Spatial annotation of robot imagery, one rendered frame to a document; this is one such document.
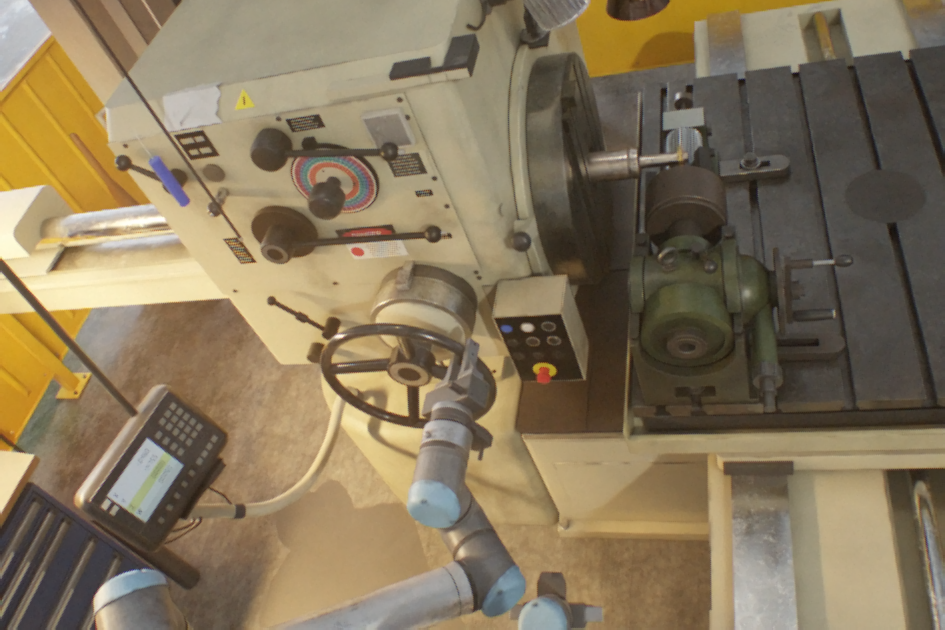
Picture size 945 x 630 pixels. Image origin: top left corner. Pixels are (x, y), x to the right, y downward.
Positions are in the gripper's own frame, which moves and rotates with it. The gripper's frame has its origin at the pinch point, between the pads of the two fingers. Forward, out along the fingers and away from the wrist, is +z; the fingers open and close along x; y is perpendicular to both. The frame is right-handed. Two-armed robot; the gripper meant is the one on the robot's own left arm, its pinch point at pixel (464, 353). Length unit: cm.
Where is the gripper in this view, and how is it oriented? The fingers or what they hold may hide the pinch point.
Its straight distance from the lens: 159.3
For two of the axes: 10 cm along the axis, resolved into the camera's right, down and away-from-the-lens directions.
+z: 1.7, -7.4, 6.5
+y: -7.2, -5.4, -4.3
